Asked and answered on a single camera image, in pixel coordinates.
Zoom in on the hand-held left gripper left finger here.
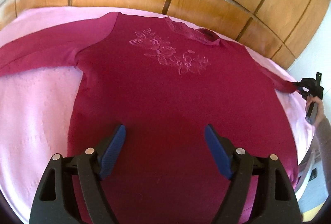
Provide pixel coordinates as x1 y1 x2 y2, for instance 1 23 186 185
29 124 127 224

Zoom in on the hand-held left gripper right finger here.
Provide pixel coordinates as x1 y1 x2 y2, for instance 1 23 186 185
204 124 302 224

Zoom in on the magenta embroidered sweater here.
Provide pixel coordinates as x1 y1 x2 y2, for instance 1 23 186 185
0 12 301 224

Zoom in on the person's right forearm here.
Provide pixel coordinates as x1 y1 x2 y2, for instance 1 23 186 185
313 116 331 178

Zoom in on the person's right hand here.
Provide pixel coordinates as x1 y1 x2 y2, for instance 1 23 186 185
309 98 326 125

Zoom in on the pink bedspread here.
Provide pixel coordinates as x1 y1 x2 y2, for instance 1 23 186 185
0 7 315 224

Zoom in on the white metal frame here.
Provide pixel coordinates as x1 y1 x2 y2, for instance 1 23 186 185
297 145 321 197

